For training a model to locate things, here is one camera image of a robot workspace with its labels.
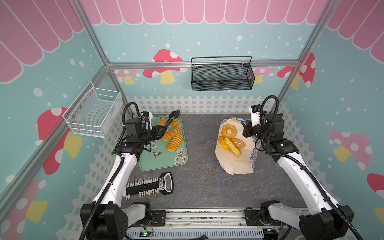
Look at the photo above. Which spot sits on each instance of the rectangular crusty pastry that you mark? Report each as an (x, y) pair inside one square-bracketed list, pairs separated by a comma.
[(232, 147)]

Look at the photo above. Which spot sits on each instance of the ring doughnut bread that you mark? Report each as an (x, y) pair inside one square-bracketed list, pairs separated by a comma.
[(229, 131)]

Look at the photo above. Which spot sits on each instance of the black metal tongs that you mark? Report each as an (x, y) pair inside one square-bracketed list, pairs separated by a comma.
[(168, 121)]

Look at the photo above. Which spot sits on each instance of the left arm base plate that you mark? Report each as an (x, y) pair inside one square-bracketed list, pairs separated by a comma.
[(157, 218)]

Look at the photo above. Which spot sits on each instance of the black mesh wall basket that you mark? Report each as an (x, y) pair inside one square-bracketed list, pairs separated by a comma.
[(228, 73)]

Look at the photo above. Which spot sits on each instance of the long twisted bread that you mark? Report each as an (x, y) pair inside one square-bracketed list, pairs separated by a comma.
[(169, 135)]

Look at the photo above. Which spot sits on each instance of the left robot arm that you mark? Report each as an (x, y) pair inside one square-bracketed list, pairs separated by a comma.
[(104, 219)]

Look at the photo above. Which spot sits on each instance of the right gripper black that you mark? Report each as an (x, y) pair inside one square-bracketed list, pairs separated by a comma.
[(247, 131)]

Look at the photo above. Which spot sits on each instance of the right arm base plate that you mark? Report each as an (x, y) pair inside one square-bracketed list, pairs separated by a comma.
[(257, 217)]

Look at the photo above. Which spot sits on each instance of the white wire wall basket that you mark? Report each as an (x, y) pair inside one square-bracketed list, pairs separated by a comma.
[(93, 112)]

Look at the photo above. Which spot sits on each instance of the checkered paper bag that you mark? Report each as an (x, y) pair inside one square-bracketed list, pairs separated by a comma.
[(230, 164)]

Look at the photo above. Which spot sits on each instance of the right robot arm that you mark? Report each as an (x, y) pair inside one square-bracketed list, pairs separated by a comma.
[(324, 218)]

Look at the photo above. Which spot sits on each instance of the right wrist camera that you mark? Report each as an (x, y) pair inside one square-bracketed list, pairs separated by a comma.
[(255, 111)]

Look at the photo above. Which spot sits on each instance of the green floral tray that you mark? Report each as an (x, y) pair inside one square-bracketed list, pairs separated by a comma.
[(160, 158)]

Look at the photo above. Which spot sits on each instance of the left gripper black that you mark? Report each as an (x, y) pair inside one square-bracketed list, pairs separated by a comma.
[(157, 132)]

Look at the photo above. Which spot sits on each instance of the oval bun bread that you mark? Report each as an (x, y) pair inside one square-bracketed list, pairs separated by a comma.
[(238, 143)]

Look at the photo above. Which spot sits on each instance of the black tool rack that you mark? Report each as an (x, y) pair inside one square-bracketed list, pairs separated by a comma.
[(151, 187)]

